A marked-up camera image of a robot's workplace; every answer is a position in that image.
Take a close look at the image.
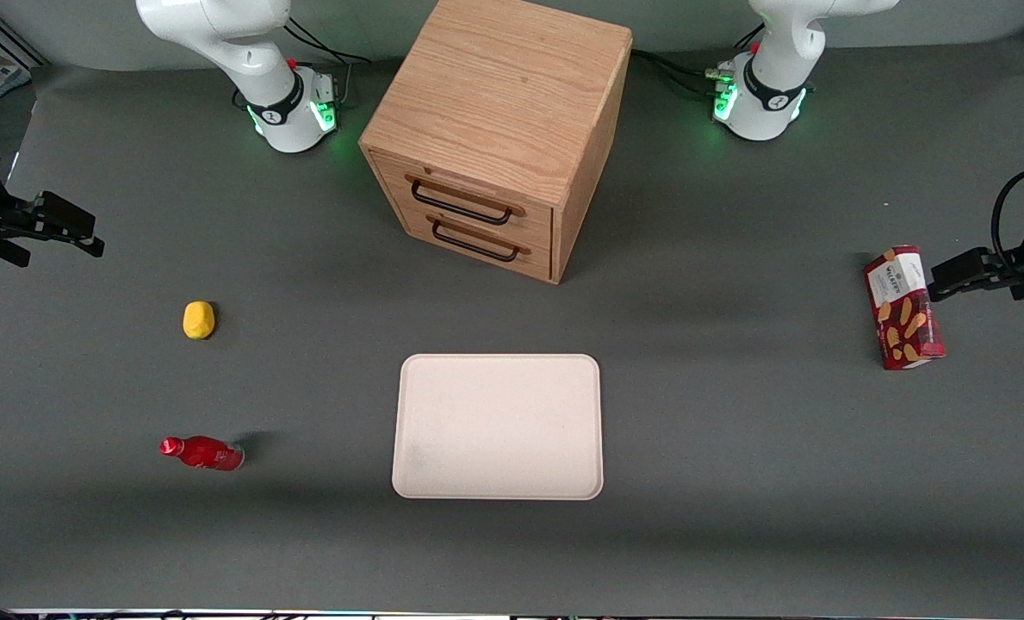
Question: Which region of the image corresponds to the cream rectangular tray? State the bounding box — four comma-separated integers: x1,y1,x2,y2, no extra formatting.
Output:
391,353,605,501

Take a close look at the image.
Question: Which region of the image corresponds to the black base cable bundle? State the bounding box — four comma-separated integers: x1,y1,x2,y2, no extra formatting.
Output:
630,48,734,97

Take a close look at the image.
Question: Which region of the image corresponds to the yellow lemon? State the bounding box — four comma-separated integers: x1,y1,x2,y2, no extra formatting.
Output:
183,301,216,340

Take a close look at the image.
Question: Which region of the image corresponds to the red coke bottle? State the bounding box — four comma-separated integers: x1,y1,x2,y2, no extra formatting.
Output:
159,435,245,472

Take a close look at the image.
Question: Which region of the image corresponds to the wooden drawer cabinet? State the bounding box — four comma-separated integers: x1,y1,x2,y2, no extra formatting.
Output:
359,0,634,285

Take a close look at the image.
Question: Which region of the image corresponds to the aluminium frame rail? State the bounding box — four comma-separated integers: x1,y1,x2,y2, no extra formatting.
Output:
0,17,48,69

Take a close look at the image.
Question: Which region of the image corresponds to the black wire drawer handle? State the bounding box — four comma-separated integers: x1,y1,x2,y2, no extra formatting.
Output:
427,215,531,263
406,175,527,226

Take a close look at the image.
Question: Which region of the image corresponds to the dark grey table mat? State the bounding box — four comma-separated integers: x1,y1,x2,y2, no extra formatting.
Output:
0,30,1024,616

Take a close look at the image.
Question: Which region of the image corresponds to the red snack box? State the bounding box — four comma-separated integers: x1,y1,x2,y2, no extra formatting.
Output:
863,245,946,371

